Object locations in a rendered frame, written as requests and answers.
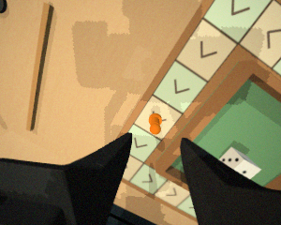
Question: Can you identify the white die with black pips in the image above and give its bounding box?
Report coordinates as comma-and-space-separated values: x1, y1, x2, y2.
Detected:
220, 147, 261, 179

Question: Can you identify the orange pawn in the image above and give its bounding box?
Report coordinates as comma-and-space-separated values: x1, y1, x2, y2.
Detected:
149, 113, 162, 135

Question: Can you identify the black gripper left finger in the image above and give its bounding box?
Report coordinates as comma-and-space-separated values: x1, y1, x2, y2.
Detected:
0, 132, 132, 225

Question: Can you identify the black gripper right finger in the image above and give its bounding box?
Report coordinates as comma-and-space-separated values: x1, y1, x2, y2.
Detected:
180, 138, 281, 225

